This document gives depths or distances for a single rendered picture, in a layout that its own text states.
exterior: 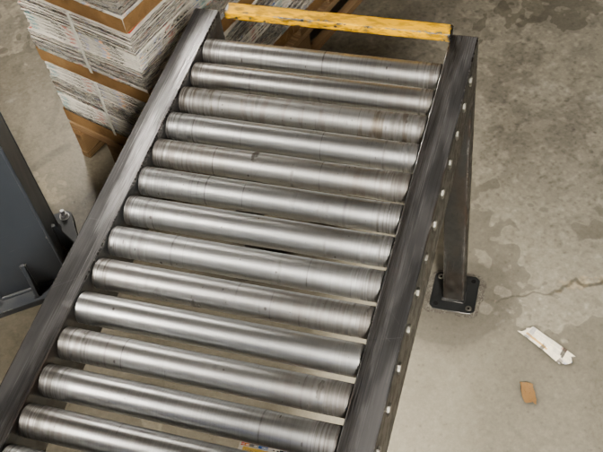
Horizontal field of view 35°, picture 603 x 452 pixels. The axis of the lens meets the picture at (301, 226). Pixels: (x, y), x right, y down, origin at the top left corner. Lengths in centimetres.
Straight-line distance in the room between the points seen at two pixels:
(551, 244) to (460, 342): 37
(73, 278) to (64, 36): 101
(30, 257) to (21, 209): 18
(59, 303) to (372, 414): 51
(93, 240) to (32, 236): 86
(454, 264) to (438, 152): 68
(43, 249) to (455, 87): 120
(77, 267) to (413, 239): 52
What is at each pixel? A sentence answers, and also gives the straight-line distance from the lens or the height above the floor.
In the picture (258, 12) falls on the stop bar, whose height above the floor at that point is 82.
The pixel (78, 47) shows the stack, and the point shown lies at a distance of 239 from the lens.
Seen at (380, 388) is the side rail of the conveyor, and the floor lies 80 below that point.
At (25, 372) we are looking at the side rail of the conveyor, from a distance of 145.
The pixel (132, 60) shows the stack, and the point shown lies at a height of 52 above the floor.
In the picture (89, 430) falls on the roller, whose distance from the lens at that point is 137.
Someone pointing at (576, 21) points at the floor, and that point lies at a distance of 304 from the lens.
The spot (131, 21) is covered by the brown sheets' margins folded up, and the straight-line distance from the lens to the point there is 219.
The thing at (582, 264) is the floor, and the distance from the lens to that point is 243.
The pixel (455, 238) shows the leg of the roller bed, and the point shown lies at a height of 26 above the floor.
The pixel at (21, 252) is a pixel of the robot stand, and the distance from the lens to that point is 243.
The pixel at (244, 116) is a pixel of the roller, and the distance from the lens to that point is 169.
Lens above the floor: 197
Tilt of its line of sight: 52 degrees down
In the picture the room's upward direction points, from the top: 10 degrees counter-clockwise
